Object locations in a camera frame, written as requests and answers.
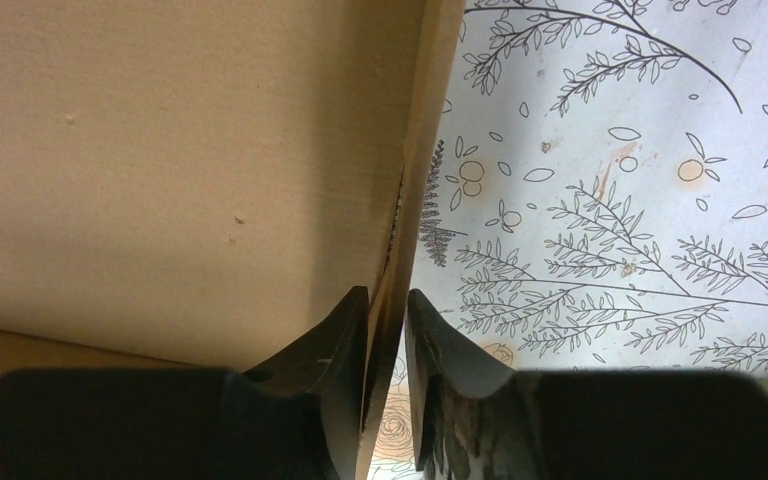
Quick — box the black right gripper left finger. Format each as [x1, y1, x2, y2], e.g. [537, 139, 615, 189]
[242, 286, 369, 479]

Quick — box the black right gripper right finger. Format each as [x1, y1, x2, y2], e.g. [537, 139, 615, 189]
[405, 289, 543, 479]

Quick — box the brown cardboard box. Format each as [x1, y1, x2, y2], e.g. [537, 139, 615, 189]
[0, 1, 464, 479]

